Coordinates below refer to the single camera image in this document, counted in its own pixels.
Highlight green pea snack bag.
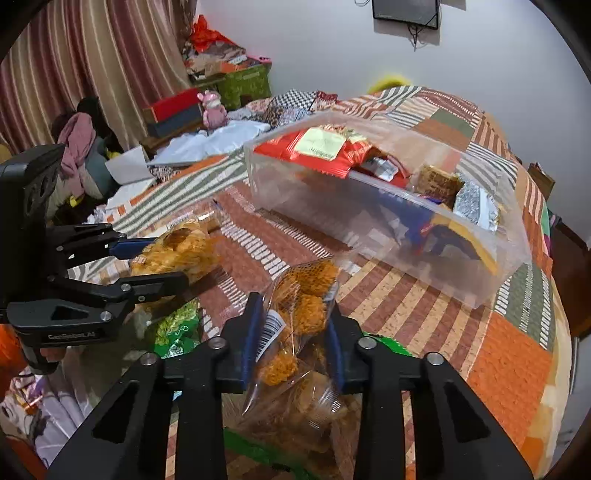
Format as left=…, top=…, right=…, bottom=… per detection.
left=152, top=299, right=202, bottom=359

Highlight light blue pillow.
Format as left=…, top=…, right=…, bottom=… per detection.
left=148, top=120, right=270, bottom=167

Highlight red flat box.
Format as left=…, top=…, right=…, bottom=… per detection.
left=142, top=88, right=199, bottom=124

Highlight red silver snack bag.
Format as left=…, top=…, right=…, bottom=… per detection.
left=359, top=156, right=410, bottom=188

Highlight yellow grey snack packet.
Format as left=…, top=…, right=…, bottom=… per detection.
left=431, top=181, right=500, bottom=275

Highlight orange jacket sleeve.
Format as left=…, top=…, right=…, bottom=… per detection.
left=0, top=324, right=27, bottom=388

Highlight pink plush toy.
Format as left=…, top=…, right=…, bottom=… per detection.
left=197, top=90, right=228, bottom=130

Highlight wall mounted black monitor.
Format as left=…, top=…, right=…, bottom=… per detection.
left=372, top=0, right=440, bottom=30

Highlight striped curtain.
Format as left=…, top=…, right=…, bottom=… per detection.
left=1, top=1, right=197, bottom=152

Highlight clear bag orange snacks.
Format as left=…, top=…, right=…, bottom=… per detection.
left=242, top=257, right=342, bottom=415

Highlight white paper sheet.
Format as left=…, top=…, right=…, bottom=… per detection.
left=105, top=145, right=152, bottom=185

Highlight clear plastic storage bin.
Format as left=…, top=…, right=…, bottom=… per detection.
left=245, top=112, right=532, bottom=307

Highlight brown paper bag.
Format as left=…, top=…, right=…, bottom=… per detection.
left=528, top=163, right=555, bottom=200

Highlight patchwork quilt bedspread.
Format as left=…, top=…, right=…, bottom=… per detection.
left=107, top=86, right=572, bottom=477

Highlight green gift box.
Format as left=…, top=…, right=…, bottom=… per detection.
left=189, top=64, right=271, bottom=111

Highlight yellow hoop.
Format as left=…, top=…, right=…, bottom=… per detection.
left=368, top=75, right=411, bottom=94

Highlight clear bag yellow crackers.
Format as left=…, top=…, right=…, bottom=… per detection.
left=131, top=219, right=219, bottom=283

